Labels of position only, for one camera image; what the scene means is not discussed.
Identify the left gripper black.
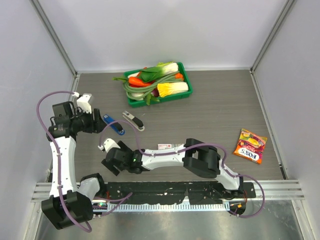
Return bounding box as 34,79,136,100
70,106,107,134

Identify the blue stapler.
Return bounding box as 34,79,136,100
102,114,125,136

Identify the beige stapler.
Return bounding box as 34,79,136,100
122,110,145,132

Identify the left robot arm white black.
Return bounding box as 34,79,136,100
41,101,107,230

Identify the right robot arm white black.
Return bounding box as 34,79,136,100
98,138,244,198

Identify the white radish toy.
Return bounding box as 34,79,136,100
126,92,145,101

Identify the staple box red white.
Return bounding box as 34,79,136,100
157,143,183,150

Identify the orange carrot toy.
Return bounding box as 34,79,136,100
174,72,184,81
128,76,153,88

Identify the green plastic tray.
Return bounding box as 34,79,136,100
120,62,193,108

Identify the purple onion toy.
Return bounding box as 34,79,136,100
151,89,159,98

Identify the white green napa cabbage toy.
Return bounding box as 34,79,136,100
145,62,179,78

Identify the yellow napa cabbage toy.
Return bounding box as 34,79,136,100
157,82,189,98

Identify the green long beans toy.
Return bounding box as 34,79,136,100
122,73,185,96

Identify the orange carrot toy right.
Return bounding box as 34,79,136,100
174,72,184,81

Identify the Fox's candy bag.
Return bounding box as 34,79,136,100
233,128,268,165

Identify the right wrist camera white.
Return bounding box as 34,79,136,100
98,138,121,153

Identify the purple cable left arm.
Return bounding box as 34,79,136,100
36,90,133,233

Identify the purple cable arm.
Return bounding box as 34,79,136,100
36,90,133,233
98,119,266,220

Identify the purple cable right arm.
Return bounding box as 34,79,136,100
98,119,266,220

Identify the white cable duct rail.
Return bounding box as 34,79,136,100
93,201,230,214

